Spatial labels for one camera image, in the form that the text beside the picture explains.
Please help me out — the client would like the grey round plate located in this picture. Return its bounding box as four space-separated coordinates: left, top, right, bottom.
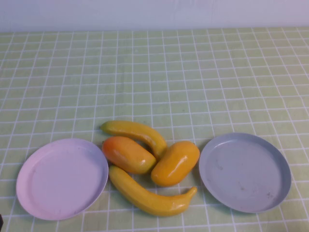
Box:
198 132 292 214

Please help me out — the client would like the large yellow banana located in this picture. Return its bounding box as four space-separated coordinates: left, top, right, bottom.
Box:
109 165 198 217

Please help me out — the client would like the plain yellow mango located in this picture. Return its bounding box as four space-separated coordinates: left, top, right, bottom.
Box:
151 141 201 187

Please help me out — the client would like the orange-red tinted mango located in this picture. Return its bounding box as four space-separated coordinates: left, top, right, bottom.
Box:
101 136 157 175

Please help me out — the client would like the pink round plate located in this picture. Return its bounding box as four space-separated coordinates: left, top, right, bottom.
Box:
16 138 109 221

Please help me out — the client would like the small curved yellow banana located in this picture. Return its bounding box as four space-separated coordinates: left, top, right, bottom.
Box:
100 120 168 160

